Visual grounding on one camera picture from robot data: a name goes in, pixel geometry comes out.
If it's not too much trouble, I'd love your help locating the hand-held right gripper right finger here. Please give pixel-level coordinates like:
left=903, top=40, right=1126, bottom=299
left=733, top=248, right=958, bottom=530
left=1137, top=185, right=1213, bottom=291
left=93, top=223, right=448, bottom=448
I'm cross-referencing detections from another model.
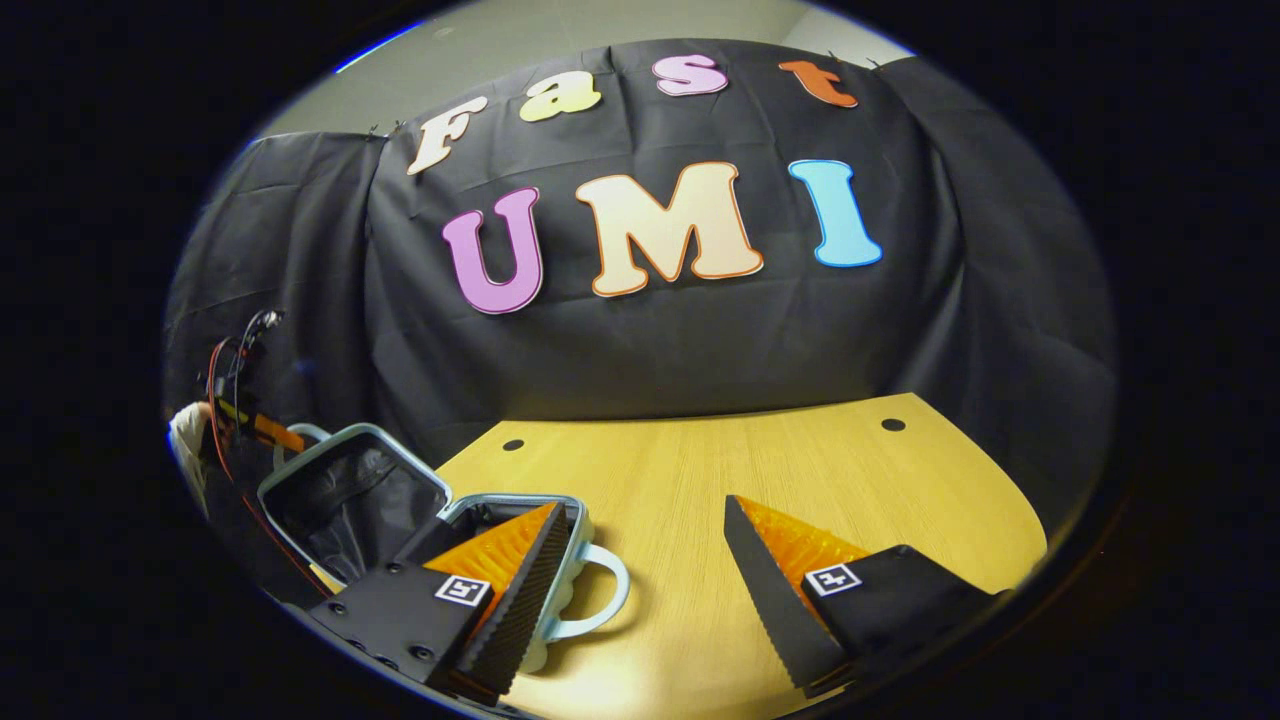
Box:
left=723, top=494, right=1001, bottom=699

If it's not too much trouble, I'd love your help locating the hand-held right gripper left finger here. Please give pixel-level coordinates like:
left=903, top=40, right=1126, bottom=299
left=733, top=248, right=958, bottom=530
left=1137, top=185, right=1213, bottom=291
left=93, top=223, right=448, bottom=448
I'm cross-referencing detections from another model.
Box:
left=306, top=500, right=569, bottom=708

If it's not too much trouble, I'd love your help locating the light blue small suitcase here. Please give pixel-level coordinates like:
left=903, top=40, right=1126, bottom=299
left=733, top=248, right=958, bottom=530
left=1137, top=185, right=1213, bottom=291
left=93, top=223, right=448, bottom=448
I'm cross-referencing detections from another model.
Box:
left=257, top=421, right=633, bottom=676

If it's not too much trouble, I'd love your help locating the black backdrop cloth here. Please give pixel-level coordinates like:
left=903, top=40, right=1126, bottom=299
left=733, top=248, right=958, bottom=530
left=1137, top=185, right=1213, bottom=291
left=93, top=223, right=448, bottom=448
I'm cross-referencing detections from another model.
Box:
left=163, top=38, right=1118, bottom=561

